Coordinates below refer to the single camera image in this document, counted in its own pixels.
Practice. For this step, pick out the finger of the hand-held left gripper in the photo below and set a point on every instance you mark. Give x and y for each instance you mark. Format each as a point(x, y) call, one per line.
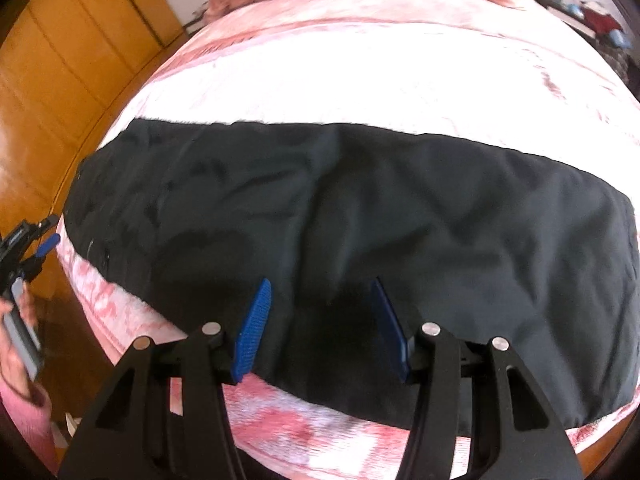
point(46, 246)

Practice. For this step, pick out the black pants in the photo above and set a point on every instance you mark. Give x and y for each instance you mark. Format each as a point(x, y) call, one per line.
point(350, 220)

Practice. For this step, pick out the cluttered bedside table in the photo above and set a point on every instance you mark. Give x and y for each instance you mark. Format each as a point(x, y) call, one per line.
point(595, 20)

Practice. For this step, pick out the person's left hand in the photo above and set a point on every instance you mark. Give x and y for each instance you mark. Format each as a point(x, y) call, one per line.
point(20, 345)

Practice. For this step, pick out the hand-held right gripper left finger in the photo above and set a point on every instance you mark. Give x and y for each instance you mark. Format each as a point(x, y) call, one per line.
point(254, 320)

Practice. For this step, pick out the pink striped bed blanket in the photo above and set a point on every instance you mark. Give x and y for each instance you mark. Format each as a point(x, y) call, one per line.
point(350, 70)

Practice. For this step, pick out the wooden wardrobe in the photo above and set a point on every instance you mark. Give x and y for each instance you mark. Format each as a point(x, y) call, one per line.
point(70, 60)

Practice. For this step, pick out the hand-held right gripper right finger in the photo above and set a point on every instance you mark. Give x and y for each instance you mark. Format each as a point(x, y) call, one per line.
point(391, 325)

